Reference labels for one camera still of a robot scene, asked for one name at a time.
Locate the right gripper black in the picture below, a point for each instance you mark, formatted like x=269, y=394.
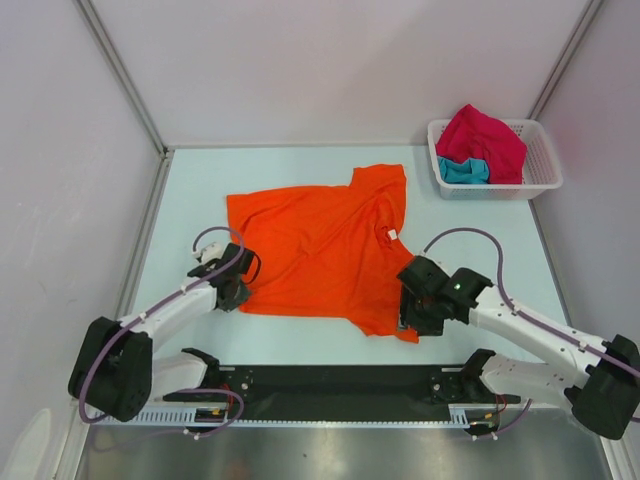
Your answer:
x=407, y=316

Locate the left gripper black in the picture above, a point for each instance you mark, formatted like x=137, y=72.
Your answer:
x=241, y=297

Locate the orange t shirt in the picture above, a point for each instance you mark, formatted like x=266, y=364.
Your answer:
x=329, y=251

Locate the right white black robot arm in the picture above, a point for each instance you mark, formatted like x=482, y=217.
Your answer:
x=473, y=299

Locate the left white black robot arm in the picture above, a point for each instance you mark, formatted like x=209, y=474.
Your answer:
x=135, y=350

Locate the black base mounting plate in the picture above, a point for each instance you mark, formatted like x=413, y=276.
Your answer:
x=374, y=393

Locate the teal t shirt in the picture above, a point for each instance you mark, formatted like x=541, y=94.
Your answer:
x=472, y=171

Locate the white plastic laundry basket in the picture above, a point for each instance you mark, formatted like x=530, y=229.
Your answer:
x=541, y=170

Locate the magenta t shirt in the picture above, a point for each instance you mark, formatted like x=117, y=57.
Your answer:
x=473, y=134

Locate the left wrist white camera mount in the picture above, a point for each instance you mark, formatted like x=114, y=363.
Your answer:
x=211, y=252

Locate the aluminium front frame rail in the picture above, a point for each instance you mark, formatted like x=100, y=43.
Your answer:
x=535, y=381

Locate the right white slotted cable duct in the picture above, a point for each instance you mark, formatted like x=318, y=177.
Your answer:
x=476, y=415

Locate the white slotted cable duct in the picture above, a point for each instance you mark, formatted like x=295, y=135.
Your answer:
x=175, y=417
x=476, y=415

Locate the left white slotted cable duct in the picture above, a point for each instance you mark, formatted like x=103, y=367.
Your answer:
x=175, y=417

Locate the left aluminium corner post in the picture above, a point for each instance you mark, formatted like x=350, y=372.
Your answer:
x=113, y=59

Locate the aluminium corner post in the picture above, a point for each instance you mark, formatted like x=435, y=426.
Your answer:
x=579, y=33
x=113, y=59

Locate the right aluminium corner post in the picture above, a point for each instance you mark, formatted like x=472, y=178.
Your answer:
x=579, y=33

